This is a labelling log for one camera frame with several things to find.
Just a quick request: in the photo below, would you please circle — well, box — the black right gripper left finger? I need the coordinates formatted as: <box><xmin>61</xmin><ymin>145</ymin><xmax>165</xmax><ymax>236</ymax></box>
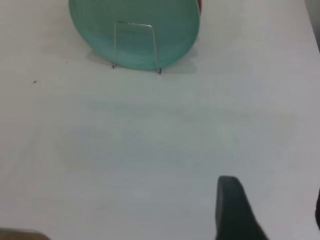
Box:
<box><xmin>214</xmin><ymin>175</ymin><xmax>270</xmax><ymax>240</ymax></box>

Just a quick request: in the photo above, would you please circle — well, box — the green plate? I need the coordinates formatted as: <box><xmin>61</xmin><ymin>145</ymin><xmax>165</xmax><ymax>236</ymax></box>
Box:
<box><xmin>68</xmin><ymin>0</ymin><xmax>202</xmax><ymax>71</ymax></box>

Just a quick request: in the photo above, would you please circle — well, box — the wire plate rack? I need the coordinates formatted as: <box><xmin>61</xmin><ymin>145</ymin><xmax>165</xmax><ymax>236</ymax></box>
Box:
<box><xmin>111</xmin><ymin>20</ymin><xmax>163</xmax><ymax>76</ymax></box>

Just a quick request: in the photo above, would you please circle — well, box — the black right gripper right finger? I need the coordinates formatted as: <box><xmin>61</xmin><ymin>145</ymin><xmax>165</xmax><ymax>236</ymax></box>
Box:
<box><xmin>314</xmin><ymin>188</ymin><xmax>320</xmax><ymax>232</ymax></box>

